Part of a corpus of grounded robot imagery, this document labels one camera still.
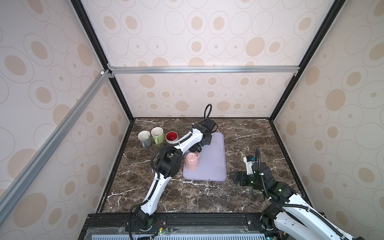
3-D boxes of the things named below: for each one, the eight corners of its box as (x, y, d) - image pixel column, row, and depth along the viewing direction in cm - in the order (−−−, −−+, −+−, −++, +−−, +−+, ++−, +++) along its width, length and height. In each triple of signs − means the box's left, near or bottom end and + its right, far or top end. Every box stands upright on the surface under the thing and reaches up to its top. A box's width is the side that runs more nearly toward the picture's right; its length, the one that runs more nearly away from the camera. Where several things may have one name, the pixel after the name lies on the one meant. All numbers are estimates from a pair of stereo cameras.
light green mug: (157, 148, 104) (154, 139, 97) (152, 138, 110) (149, 129, 102) (168, 143, 107) (165, 134, 99) (162, 134, 112) (160, 124, 105)
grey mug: (143, 153, 102) (139, 145, 94) (141, 140, 109) (136, 131, 101) (154, 149, 104) (151, 141, 96) (151, 137, 110) (147, 128, 103)
